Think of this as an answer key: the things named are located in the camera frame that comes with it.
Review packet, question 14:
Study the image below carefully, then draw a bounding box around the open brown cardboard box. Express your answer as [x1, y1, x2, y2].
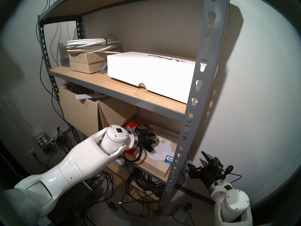
[58, 83, 138, 139]

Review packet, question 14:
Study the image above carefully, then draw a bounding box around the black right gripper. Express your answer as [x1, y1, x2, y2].
[186, 151, 224, 188]

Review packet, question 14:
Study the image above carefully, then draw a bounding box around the flat beige wrapped box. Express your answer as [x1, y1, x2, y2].
[133, 124, 180, 179]

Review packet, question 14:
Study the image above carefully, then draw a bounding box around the grey wall power outlet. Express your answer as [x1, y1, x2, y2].
[35, 132, 51, 148]

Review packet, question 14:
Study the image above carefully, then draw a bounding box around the white PNY box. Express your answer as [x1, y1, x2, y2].
[107, 51, 219, 104]

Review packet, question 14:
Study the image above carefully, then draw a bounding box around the black hanging cable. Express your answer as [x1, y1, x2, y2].
[36, 23, 71, 129]

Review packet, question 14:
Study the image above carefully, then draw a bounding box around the black floor box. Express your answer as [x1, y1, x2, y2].
[49, 181, 94, 226]

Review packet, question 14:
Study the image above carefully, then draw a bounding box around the black floor strip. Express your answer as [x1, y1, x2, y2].
[175, 183, 215, 206]

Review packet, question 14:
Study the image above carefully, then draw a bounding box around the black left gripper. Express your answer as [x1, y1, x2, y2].
[137, 125, 159, 154]

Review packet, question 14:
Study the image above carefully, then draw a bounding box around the coiled white cable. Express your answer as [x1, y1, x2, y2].
[66, 34, 121, 54]

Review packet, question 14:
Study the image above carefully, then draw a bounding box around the red plastic bin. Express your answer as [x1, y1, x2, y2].
[124, 123, 139, 154]

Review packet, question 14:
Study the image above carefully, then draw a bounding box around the grey metal rack shelf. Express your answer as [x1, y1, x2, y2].
[38, 0, 230, 215]

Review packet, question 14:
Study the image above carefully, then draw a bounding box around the black power adapter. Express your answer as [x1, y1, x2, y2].
[56, 127, 68, 146]

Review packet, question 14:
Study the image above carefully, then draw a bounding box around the small beige box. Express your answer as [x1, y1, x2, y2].
[68, 49, 121, 64]
[70, 61, 107, 74]

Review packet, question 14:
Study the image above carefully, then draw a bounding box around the black cable coil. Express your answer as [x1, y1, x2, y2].
[125, 168, 179, 205]

